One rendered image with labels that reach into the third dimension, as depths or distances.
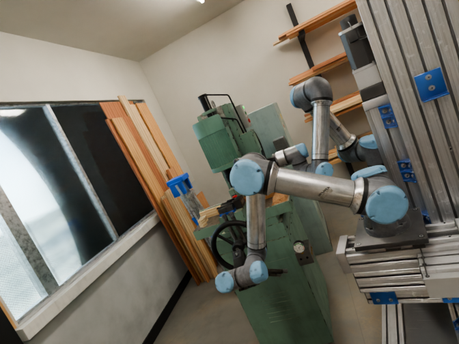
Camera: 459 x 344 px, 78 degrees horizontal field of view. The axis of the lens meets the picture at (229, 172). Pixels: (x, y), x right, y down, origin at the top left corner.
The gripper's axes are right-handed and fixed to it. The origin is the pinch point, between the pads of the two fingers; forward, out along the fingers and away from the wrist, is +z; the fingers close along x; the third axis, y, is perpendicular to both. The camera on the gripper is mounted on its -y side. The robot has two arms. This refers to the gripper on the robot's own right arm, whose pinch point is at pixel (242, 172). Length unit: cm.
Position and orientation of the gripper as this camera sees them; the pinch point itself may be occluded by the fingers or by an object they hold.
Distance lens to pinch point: 152.0
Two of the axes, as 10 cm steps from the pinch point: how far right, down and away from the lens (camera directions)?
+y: -2.9, 1.0, -9.5
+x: 3.4, 9.4, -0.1
